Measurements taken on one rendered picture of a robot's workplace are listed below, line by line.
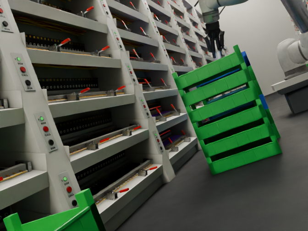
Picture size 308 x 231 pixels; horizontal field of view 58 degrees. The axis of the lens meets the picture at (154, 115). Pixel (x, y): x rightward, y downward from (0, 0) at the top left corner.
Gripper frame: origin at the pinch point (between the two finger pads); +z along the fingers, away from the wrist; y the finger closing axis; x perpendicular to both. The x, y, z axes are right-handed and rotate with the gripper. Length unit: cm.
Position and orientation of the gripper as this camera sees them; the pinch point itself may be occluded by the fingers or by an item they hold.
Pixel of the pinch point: (217, 57)
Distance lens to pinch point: 170.9
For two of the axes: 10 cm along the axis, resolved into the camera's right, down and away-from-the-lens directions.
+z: 2.4, 8.9, 3.8
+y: 9.0, -3.5, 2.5
